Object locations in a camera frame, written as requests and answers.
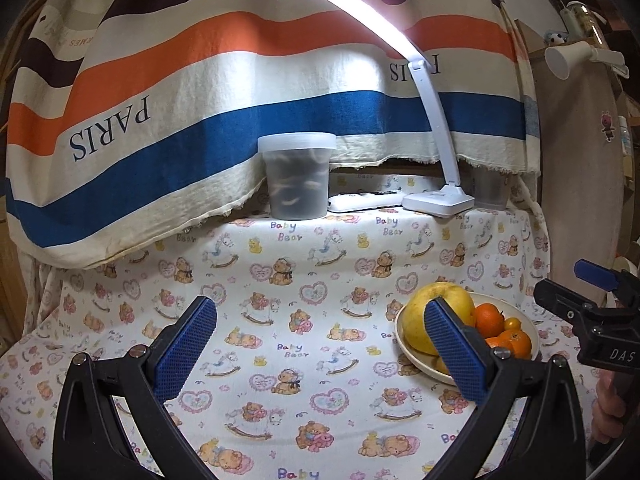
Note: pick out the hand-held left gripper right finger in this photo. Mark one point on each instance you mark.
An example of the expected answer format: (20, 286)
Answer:
(455, 355)

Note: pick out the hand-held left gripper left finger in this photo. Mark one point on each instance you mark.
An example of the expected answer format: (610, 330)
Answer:
(185, 350)

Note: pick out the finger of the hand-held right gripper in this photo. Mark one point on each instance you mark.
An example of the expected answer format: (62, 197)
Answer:
(595, 272)
(562, 300)

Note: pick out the small mandarin orange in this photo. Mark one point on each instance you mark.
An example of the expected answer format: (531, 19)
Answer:
(492, 344)

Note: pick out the cream round plate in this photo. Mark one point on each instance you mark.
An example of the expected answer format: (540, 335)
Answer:
(409, 357)

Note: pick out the large yellow apple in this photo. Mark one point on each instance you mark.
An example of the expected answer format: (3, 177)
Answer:
(425, 320)

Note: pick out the orange kumquat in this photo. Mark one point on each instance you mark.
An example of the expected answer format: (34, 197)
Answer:
(512, 323)

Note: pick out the person's right hand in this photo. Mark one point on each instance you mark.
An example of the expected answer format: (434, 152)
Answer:
(607, 410)

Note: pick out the clear plastic cup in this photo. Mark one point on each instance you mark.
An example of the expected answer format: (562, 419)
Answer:
(491, 190)

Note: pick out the small white bottle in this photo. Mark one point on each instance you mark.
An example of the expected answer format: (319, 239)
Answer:
(624, 135)

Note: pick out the bear printed tablecloth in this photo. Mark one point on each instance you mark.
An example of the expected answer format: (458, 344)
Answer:
(310, 270)

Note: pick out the white remote control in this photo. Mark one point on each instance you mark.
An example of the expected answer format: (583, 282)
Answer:
(365, 201)

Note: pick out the clear lidded plastic container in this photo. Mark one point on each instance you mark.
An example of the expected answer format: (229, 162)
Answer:
(297, 180)

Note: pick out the white desk lamp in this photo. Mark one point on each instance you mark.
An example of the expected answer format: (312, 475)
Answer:
(435, 135)

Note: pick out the striped cloth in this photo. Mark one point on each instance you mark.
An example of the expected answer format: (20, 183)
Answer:
(200, 110)

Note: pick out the clear bottle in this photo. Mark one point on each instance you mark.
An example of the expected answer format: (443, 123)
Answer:
(585, 20)

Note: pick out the cartoon wall sticker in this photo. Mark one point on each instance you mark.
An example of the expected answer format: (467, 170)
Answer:
(608, 125)

